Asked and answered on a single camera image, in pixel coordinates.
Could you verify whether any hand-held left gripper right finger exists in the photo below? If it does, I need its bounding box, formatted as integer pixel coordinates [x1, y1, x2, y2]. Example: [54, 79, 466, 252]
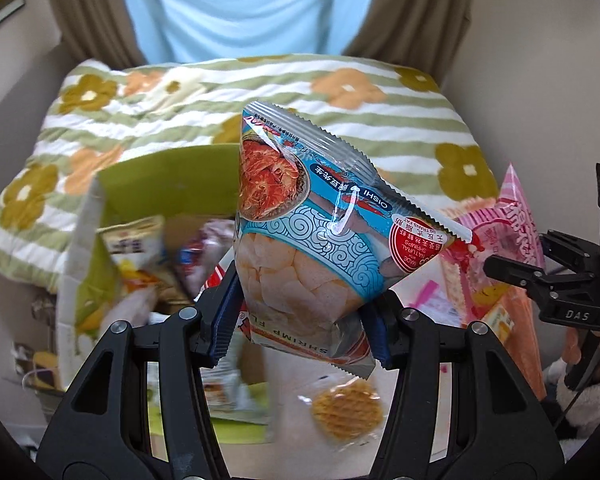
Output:
[360, 296, 566, 480]

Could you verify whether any light blue cloth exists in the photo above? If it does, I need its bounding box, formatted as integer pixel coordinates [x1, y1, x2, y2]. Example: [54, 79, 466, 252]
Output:
[117, 0, 381, 66]

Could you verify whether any person's right hand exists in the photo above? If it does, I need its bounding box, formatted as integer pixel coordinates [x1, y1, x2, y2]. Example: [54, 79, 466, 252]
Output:
[561, 326, 600, 382]

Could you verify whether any blue shrimp chips packet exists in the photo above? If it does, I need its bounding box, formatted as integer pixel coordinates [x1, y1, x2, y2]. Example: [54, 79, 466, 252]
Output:
[232, 101, 474, 380]

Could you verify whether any green cardboard box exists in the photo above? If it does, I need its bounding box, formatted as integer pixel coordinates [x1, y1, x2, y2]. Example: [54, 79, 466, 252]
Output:
[55, 144, 276, 443]

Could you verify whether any green striped floral blanket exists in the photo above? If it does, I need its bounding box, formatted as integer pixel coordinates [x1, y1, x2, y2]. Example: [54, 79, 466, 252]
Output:
[0, 57, 501, 293]

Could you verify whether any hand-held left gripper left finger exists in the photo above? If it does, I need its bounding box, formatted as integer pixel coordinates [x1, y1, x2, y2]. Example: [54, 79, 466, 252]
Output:
[35, 270, 243, 480]

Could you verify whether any white table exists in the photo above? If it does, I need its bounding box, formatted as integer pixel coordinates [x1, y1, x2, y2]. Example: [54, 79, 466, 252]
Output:
[220, 280, 461, 480]

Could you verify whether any large pink snack packet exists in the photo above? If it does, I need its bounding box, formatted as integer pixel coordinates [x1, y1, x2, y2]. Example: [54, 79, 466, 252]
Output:
[437, 164, 548, 396]

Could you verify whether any cream and yellow snack packet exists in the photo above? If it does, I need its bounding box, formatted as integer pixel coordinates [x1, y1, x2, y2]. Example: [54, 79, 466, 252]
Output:
[100, 215, 168, 286]

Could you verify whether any clear waffle packet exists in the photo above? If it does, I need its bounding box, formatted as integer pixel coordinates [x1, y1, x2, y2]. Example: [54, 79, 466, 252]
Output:
[299, 379, 385, 445]

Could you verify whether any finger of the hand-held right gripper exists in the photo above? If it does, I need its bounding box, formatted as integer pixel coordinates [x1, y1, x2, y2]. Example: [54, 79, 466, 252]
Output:
[482, 255, 549, 289]
[539, 230, 599, 274]

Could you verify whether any person's right forearm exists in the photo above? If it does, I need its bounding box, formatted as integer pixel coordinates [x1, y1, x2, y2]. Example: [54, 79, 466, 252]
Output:
[542, 355, 600, 443]

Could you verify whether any red blue white packet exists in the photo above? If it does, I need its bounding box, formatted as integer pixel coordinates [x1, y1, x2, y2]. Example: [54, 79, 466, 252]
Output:
[177, 220, 238, 301]

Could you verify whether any brown curtain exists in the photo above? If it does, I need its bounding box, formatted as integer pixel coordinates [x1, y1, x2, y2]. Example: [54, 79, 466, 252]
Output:
[342, 0, 483, 83]
[40, 0, 148, 68]

